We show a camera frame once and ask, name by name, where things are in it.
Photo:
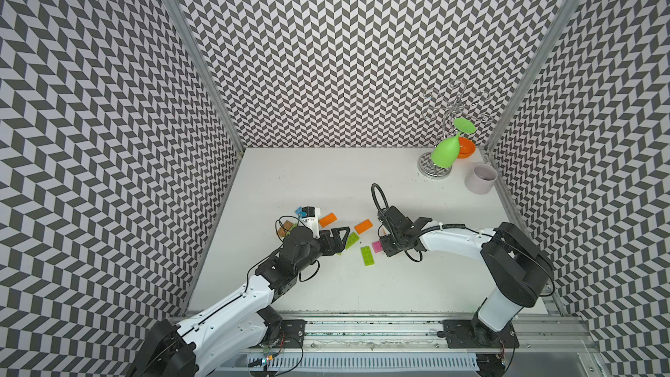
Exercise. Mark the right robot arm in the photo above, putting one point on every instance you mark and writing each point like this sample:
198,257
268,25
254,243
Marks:
519,269

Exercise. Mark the aluminium front rail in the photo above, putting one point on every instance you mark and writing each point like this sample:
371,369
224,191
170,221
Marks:
396,345

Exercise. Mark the green plastic wine glass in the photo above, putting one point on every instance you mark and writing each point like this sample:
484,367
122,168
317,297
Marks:
446,152

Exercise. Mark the orange lego brick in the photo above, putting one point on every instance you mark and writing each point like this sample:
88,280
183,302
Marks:
363,226
327,220

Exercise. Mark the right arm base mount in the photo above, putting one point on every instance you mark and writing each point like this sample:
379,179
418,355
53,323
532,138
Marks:
464,333

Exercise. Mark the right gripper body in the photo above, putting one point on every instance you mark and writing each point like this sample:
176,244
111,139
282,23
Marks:
391,243

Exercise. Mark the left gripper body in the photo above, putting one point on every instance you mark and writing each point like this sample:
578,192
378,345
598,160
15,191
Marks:
314,252

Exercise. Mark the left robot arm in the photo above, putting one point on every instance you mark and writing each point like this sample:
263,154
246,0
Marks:
198,345

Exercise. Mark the orange plastic bowl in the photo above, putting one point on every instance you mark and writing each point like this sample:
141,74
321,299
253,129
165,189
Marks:
467,148

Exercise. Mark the pink lego cube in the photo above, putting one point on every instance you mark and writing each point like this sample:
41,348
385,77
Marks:
377,247

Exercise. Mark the green lego brick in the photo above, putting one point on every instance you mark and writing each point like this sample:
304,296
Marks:
367,256
352,239

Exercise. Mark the grey cup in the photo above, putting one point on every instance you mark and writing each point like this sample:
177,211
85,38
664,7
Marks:
481,179

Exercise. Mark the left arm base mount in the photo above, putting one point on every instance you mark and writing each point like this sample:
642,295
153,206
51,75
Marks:
285,333

